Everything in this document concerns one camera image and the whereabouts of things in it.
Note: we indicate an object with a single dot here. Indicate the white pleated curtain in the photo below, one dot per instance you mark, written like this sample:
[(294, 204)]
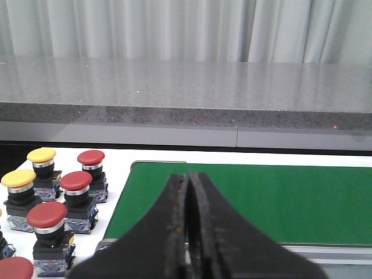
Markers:
[(233, 31)]

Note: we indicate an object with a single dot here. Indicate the green conveyor belt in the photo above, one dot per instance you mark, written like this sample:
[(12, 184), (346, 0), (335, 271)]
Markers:
[(291, 204)]

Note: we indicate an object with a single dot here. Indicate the yellow mushroom push button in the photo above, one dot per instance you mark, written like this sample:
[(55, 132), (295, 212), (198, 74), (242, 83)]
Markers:
[(21, 198), (47, 181)]

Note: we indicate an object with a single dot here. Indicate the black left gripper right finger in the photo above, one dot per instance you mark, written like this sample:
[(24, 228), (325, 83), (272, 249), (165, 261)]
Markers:
[(223, 244)]

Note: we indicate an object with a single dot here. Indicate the push button with blue base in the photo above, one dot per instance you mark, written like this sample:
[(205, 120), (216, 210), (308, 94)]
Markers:
[(7, 250)]

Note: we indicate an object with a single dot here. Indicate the red mushroom push button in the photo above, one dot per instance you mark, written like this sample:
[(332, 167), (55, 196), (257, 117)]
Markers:
[(16, 267), (91, 162), (82, 212), (53, 251)]

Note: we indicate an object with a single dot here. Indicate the grey stone counter slab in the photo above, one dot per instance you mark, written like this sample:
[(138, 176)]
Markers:
[(176, 93)]

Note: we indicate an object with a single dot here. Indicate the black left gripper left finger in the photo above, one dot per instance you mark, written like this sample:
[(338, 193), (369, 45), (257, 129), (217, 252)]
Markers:
[(163, 221)]

